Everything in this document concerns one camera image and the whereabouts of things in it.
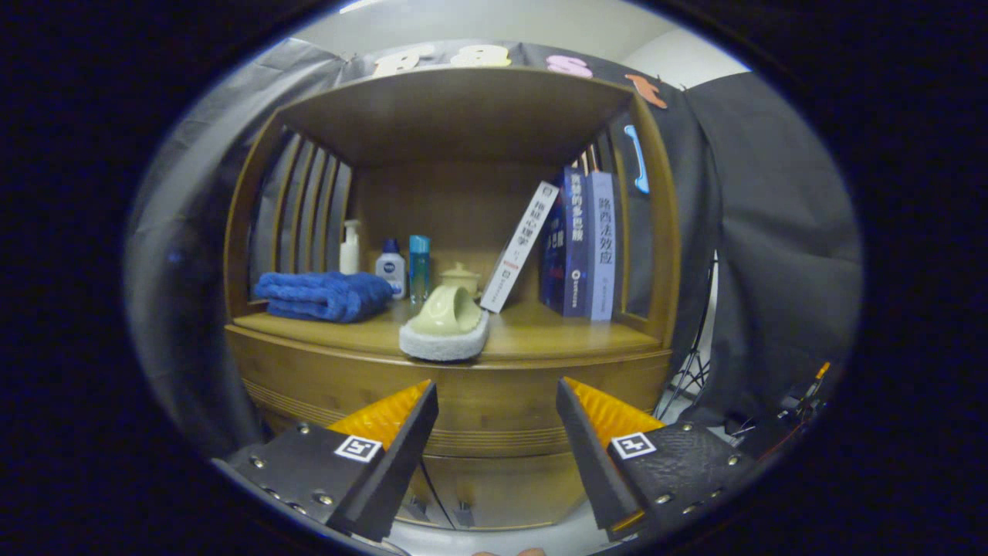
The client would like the white pump bottle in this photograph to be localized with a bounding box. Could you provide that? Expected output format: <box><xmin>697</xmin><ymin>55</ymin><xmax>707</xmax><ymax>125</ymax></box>
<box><xmin>340</xmin><ymin>219</ymin><xmax>362</xmax><ymax>276</ymax></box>

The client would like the wooden cabinet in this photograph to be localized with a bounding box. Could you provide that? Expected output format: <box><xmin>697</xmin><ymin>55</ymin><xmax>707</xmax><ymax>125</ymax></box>
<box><xmin>222</xmin><ymin>66</ymin><xmax>682</xmax><ymax>532</ymax></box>

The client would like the orange and black gripper tool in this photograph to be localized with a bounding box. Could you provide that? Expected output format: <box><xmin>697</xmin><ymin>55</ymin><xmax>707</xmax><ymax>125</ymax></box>
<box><xmin>783</xmin><ymin>361</ymin><xmax>834</xmax><ymax>422</ymax></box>

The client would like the wooden cabinet door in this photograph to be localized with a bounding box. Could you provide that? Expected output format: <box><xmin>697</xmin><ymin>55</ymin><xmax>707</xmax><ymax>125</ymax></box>
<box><xmin>444</xmin><ymin>456</ymin><xmax>591</xmax><ymax>532</ymax></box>
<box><xmin>398</xmin><ymin>456</ymin><xmax>447</xmax><ymax>527</ymax></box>

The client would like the white book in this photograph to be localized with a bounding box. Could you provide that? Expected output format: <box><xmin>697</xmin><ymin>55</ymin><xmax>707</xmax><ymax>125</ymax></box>
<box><xmin>479</xmin><ymin>181</ymin><xmax>560</xmax><ymax>314</ymax></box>

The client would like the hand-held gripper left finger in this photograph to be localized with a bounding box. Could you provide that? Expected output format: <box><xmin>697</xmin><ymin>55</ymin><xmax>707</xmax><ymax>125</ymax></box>
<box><xmin>218</xmin><ymin>379</ymin><xmax>439</xmax><ymax>543</ymax></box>

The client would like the black-blue book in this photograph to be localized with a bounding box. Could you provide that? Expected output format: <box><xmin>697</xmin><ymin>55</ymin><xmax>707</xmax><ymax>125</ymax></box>
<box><xmin>539</xmin><ymin>216</ymin><xmax>568</xmax><ymax>314</ymax></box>

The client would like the dark blue book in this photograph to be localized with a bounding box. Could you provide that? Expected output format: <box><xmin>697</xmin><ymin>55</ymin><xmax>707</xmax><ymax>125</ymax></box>
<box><xmin>562</xmin><ymin>166</ymin><xmax>594</xmax><ymax>317</ymax></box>

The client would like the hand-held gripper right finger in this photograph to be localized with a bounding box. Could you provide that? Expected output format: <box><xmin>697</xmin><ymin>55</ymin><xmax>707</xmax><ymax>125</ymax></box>
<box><xmin>555</xmin><ymin>376</ymin><xmax>763</xmax><ymax>542</ymax></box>

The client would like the white bottle with blue cap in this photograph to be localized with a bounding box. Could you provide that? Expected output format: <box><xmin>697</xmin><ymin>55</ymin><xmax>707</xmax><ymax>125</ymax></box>
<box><xmin>375</xmin><ymin>238</ymin><xmax>408</xmax><ymax>300</ymax></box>

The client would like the black backdrop cloth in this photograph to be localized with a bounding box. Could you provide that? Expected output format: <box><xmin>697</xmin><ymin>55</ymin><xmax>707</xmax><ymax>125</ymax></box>
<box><xmin>123</xmin><ymin>39</ymin><xmax>864</xmax><ymax>456</ymax></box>

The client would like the beige lidded teacup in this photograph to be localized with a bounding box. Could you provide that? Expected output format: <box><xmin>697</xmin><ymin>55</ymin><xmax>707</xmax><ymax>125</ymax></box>
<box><xmin>440</xmin><ymin>262</ymin><xmax>482</xmax><ymax>298</ymax></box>

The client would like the pale grey-blue book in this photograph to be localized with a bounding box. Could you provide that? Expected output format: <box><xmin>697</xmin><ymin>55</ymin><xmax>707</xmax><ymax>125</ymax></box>
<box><xmin>585</xmin><ymin>171</ymin><xmax>618</xmax><ymax>322</ymax></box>

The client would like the wooden drawer with black knob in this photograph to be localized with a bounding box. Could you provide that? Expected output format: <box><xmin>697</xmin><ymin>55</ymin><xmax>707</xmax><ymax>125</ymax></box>
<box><xmin>232</xmin><ymin>351</ymin><xmax>671</xmax><ymax>458</ymax></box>

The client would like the blue folded towel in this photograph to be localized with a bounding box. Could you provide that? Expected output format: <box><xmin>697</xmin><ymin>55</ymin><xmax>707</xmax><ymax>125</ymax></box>
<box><xmin>253</xmin><ymin>270</ymin><xmax>394</xmax><ymax>324</ymax></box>

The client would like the pale green handled scrub sponge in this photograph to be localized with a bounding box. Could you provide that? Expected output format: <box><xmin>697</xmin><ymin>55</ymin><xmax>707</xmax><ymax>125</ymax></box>
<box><xmin>398</xmin><ymin>284</ymin><xmax>491</xmax><ymax>362</ymax></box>

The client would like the clear blue bottle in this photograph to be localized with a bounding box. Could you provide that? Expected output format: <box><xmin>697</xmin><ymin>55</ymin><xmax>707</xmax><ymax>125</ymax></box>
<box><xmin>408</xmin><ymin>235</ymin><xmax>431</xmax><ymax>308</ymax></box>

